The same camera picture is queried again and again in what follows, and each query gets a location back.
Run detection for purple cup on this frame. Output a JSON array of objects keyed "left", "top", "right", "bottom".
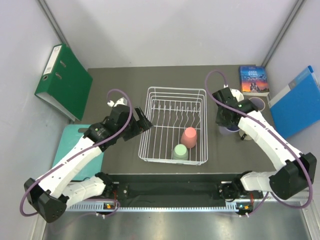
[{"left": 218, "top": 126, "right": 240, "bottom": 136}]

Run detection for light blue mug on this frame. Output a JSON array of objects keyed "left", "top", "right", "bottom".
[{"left": 230, "top": 88, "right": 244, "bottom": 102}]

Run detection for cream ceramic mug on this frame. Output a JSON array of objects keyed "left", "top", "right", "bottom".
[{"left": 238, "top": 130, "right": 252, "bottom": 141}]

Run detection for clear pink glass mug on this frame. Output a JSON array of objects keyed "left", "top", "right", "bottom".
[{"left": 249, "top": 96, "right": 266, "bottom": 112}]

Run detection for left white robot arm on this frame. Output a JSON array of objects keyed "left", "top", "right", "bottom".
[{"left": 23, "top": 104, "right": 153, "bottom": 223}]

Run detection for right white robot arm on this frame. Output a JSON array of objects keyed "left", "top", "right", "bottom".
[{"left": 212, "top": 87, "right": 317, "bottom": 200}]

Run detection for pink cup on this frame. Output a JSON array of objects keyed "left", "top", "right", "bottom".
[{"left": 181, "top": 127, "right": 198, "bottom": 149}]

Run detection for green cup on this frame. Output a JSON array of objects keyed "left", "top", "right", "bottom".
[{"left": 172, "top": 144, "right": 189, "bottom": 161}]

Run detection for Jane Eyre paperback book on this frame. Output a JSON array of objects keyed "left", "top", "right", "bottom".
[{"left": 238, "top": 65, "right": 270, "bottom": 97}]

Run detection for teal cutting board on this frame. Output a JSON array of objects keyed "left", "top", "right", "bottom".
[{"left": 52, "top": 124, "right": 104, "bottom": 182}]

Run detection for green lever arch binder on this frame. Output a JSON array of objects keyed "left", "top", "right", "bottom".
[{"left": 34, "top": 44, "right": 93, "bottom": 122}]

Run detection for blue plastic folder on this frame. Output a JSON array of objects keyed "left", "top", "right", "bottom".
[{"left": 268, "top": 65, "right": 320, "bottom": 139}]

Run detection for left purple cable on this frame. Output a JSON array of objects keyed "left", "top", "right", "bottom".
[{"left": 19, "top": 88, "right": 133, "bottom": 221}]

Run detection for purple cable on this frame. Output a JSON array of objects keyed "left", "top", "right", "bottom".
[
  {"left": 204, "top": 69, "right": 315, "bottom": 218},
  {"left": 19, "top": 88, "right": 133, "bottom": 221}
]

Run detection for white wire dish rack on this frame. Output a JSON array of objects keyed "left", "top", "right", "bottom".
[{"left": 138, "top": 86, "right": 208, "bottom": 166}]

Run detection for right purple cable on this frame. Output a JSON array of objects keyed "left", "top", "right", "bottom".
[{"left": 204, "top": 69, "right": 315, "bottom": 218}]

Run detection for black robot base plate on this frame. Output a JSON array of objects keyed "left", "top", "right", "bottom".
[{"left": 97, "top": 172, "right": 263, "bottom": 207}]

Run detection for grey slotted cable duct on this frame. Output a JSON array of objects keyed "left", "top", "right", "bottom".
[{"left": 66, "top": 201, "right": 251, "bottom": 213}]

